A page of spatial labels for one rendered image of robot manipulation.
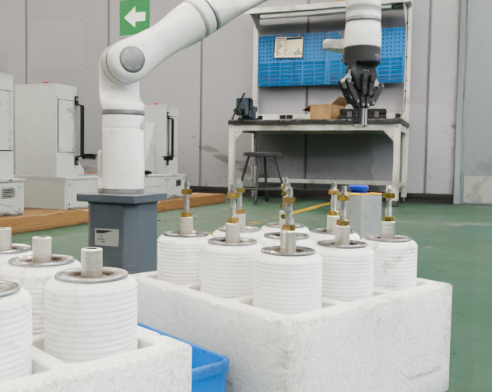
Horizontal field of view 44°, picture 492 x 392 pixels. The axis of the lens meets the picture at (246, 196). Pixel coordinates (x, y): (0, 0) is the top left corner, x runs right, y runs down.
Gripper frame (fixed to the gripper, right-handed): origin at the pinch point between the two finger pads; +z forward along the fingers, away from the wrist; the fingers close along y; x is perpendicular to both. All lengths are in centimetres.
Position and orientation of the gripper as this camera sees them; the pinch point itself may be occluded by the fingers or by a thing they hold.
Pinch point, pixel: (360, 117)
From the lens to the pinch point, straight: 127.1
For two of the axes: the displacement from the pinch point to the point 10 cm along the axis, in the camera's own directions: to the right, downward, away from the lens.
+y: 7.4, -0.3, 6.7
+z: -0.2, 10.0, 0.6
